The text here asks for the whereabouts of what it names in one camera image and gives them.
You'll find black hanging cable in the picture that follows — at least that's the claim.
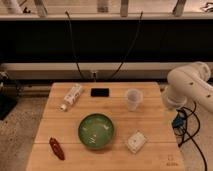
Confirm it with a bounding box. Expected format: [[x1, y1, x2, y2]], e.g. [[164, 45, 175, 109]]
[[106, 10, 144, 81], [64, 10, 87, 81]]

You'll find black smartphone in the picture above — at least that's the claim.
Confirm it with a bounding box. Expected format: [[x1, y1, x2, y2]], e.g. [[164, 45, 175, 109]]
[[91, 88, 109, 97]]

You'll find red brown chili pepper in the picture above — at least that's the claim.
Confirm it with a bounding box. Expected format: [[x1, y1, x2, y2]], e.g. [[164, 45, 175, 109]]
[[49, 138, 65, 160]]

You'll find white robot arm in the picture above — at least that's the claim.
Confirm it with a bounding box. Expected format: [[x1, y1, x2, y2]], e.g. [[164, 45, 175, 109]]
[[162, 62, 213, 113]]

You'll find white square box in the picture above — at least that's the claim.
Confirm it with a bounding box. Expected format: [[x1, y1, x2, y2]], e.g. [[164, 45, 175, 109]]
[[126, 131, 147, 154]]

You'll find left black hanging cable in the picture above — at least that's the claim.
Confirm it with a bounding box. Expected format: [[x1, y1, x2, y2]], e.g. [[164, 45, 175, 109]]
[[64, 10, 87, 81]]

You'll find black equipment at left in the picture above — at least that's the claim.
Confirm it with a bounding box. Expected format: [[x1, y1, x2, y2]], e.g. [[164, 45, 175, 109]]
[[0, 71, 22, 121]]

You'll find white tube bottle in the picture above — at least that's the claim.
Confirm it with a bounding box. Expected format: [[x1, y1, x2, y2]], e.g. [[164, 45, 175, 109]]
[[60, 84, 83, 111]]

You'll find green ceramic bowl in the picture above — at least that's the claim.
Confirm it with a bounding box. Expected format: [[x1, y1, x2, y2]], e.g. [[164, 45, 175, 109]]
[[78, 113, 115, 150]]

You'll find wall socket outlet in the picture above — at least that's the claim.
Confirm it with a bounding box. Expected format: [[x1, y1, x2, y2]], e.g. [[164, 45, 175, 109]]
[[90, 70, 98, 82]]

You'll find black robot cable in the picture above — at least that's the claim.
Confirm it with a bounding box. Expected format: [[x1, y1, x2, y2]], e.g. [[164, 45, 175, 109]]
[[173, 101, 209, 171]]

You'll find blue connector plug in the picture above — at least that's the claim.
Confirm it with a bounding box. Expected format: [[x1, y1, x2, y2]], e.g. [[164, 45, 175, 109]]
[[172, 113, 187, 128]]

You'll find right black hanging cable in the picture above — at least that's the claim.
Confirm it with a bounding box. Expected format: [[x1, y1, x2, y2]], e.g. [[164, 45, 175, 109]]
[[106, 10, 144, 81]]

